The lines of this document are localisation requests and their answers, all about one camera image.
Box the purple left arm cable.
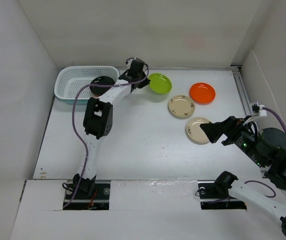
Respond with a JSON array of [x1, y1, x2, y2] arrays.
[[62, 57, 151, 210]]

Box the green plate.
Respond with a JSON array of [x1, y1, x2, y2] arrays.
[[148, 73, 172, 95]]

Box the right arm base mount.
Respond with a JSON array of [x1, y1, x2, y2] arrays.
[[195, 180, 247, 210]]

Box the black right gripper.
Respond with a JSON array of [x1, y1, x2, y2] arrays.
[[199, 114, 266, 167]]

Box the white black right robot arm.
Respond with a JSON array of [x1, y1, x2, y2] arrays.
[[200, 116, 286, 237]]

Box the beige plate with symbols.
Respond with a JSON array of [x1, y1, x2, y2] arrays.
[[168, 95, 196, 119]]

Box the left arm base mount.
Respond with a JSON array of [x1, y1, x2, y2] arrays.
[[62, 181, 111, 211]]

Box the white perforated plastic basket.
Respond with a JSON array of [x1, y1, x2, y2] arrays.
[[54, 65, 121, 101]]

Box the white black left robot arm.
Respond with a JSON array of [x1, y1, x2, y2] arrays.
[[72, 57, 150, 199]]

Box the aluminium rail right edge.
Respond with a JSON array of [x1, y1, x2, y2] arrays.
[[230, 65, 253, 116]]

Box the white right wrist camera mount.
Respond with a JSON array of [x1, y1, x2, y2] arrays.
[[243, 102, 267, 126]]

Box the beige plate with black patch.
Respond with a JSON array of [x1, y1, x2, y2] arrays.
[[185, 117, 210, 144]]

